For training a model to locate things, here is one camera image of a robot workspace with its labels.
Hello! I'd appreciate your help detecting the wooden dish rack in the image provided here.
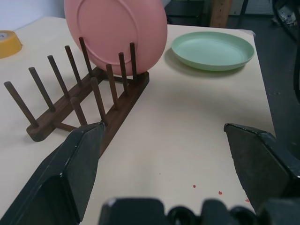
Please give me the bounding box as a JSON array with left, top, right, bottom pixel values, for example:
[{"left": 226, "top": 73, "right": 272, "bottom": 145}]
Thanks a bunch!
[{"left": 3, "top": 37, "right": 150, "bottom": 157}]

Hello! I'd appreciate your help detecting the green plate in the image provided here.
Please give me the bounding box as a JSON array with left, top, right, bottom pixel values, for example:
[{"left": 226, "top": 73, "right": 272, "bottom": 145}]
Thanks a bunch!
[{"left": 171, "top": 31, "right": 255, "bottom": 72}]

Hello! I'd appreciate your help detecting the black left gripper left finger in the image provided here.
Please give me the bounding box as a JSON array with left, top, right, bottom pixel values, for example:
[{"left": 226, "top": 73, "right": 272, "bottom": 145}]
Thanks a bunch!
[{"left": 0, "top": 121, "right": 105, "bottom": 225}]

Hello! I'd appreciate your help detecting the pink plate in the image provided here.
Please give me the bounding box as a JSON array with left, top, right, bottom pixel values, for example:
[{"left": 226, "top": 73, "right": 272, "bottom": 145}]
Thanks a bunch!
[{"left": 64, "top": 0, "right": 168, "bottom": 76}]

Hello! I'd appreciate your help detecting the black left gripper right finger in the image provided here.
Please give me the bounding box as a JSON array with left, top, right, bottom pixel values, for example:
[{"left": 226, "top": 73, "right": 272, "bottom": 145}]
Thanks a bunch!
[{"left": 224, "top": 123, "right": 300, "bottom": 215}]

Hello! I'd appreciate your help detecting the wooden post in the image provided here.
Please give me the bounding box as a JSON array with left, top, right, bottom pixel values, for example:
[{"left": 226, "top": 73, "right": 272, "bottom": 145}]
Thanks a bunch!
[{"left": 210, "top": 0, "right": 233, "bottom": 28}]

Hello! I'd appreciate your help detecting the yellow tape roll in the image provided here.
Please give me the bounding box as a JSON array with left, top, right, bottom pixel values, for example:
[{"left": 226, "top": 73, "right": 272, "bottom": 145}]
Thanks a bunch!
[{"left": 0, "top": 30, "right": 23, "bottom": 59}]

